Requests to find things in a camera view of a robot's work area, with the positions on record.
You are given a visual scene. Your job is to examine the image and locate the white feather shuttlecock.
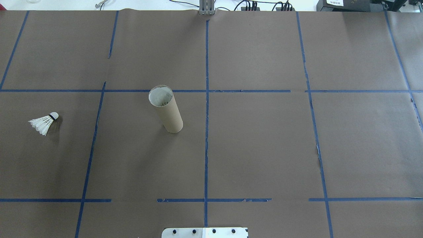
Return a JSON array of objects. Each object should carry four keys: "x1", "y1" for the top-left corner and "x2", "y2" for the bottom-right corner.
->
[{"x1": 28, "y1": 112, "x2": 59, "y2": 136}]

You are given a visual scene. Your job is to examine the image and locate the brown cardboard tube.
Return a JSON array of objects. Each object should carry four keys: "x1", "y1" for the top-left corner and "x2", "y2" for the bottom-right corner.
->
[{"x1": 148, "y1": 85, "x2": 184, "y2": 134}]

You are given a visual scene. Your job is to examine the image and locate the black device box with label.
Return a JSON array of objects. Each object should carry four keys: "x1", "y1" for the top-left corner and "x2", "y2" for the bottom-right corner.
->
[{"x1": 316, "y1": 0, "x2": 387, "y2": 12}]

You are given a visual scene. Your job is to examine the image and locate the white desk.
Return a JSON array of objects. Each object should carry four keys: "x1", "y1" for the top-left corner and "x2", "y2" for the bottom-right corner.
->
[{"x1": 0, "y1": 0, "x2": 318, "y2": 12}]

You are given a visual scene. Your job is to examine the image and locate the aluminium profile post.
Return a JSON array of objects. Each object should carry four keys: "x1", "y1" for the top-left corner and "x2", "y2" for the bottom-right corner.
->
[{"x1": 198, "y1": 0, "x2": 215, "y2": 16}]

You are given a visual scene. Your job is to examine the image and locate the white pedestal column with plate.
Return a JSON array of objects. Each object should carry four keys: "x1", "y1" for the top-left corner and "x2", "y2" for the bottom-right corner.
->
[{"x1": 161, "y1": 227, "x2": 249, "y2": 238}]

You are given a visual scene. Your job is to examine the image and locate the black cable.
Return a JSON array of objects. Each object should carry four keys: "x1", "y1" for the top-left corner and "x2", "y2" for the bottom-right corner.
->
[{"x1": 169, "y1": 0, "x2": 199, "y2": 8}]

